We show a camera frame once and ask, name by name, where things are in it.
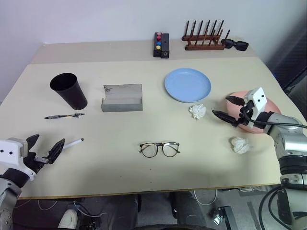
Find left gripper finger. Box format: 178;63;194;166
26;134;40;153
47;138;66;165

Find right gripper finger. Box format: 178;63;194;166
225;95;246;106
212;110;240;127

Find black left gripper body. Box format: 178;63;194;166
23;150;49;174

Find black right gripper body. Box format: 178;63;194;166
236;100;255;127

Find white pen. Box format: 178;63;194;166
62;138;85;150

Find crumpled white tissue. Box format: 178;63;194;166
189;103;207;121
230;136;251;154

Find black ballpoint pen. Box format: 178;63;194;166
44;113;85;120

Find blue plate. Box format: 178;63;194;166
164;68;213;104

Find black sunglasses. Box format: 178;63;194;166
221;38;249;52

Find black plastic cup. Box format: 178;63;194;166
49;72;88;111

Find brown wooden peg rack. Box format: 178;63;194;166
181;20;231;52

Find white shoe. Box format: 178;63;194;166
58;208;79;230

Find tortoiseshell round eyeglasses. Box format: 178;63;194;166
138;141;181;159

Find grey metal holder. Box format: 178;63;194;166
100;83;144;113

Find plain black box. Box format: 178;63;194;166
161;33;171;59

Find black box with coloured buttons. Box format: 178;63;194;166
153;32;163;58

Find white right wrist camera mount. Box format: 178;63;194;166
243;87;268;130

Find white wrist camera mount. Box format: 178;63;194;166
0;138;36;182
243;87;268;130

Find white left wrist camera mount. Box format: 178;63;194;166
0;138;36;182

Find white thin cable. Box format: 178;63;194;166
193;190;218;206

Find black cable loop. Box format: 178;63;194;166
260;185;288;230

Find black metal bracket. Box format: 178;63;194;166
212;205;234;226

